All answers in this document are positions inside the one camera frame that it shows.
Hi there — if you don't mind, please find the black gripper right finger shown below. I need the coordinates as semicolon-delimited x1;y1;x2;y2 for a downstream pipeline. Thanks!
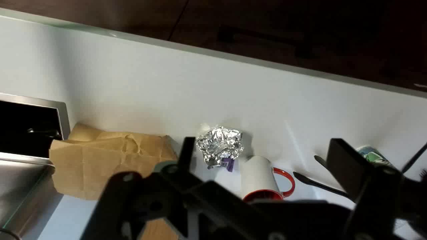
323;139;427;240

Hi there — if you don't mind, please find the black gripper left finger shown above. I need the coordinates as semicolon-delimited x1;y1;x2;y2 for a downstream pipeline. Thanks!
82;138;203;240

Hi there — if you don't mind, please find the silver foil ball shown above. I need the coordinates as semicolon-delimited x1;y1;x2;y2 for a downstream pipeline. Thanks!
196;126;244;172

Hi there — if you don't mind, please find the green patterned paper cup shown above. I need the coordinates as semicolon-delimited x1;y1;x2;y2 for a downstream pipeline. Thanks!
358;146;390;166

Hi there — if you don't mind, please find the brown paper bag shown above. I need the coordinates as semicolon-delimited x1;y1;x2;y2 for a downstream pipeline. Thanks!
48;123;180;240

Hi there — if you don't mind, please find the white mug red handle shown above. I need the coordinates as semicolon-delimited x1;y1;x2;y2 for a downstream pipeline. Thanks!
239;156;297;203

